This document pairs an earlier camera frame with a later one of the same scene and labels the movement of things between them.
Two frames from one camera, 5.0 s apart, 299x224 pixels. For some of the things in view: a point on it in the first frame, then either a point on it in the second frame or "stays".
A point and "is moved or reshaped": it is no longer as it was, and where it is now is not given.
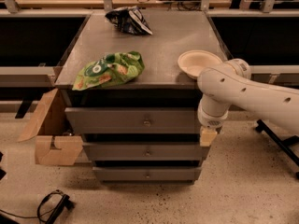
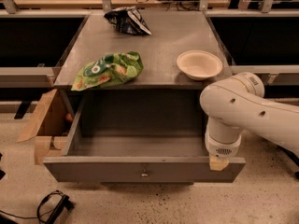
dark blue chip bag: x=129 y=19 stays
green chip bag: x=107 y=69 stays
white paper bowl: x=193 y=62 stays
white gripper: x=212 y=120 to x=222 y=147
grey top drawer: x=122 y=119 is moved or reshaped
